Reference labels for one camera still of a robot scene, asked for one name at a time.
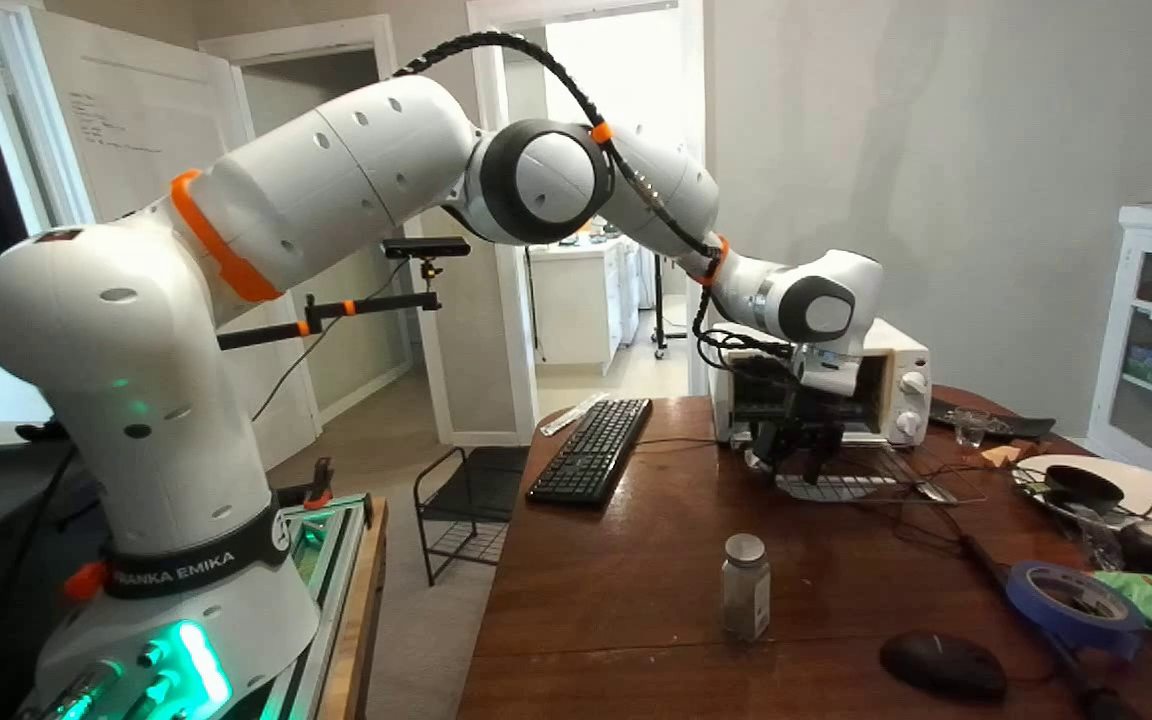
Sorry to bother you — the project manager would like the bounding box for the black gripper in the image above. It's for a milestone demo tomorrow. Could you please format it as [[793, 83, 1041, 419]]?
[[733, 357, 852, 483]]

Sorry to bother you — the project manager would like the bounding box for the metal roasting rack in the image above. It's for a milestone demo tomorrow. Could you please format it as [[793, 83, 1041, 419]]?
[[777, 444, 903, 505]]

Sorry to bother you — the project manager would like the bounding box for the blue masking tape roll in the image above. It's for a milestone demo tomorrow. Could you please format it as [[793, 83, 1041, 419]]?
[[1004, 561, 1146, 660]]

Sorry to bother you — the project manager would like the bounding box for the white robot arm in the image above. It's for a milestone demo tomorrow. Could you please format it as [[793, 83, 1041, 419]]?
[[0, 63, 886, 720]]

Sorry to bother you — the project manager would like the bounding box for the white toaster oven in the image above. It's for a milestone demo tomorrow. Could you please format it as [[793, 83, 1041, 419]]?
[[710, 318, 931, 447]]

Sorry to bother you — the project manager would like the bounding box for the glass spice jar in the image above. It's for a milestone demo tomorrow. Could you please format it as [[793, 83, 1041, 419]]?
[[721, 531, 771, 645]]

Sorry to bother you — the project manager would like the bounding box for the black computer keyboard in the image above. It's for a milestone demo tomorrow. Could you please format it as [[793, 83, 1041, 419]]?
[[530, 399, 652, 509]]

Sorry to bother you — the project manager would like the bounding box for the black computer mouse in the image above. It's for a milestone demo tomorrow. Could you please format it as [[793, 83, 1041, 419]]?
[[882, 632, 1010, 704]]

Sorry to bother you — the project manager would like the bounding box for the long black stick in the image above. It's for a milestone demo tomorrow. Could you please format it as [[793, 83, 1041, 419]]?
[[941, 510, 1146, 720]]

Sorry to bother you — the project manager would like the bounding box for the black wire chair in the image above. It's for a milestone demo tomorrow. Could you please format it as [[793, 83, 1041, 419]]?
[[407, 447, 530, 582]]

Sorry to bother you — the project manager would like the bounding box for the black camera on stand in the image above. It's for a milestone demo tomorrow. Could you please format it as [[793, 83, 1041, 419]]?
[[380, 237, 474, 260]]

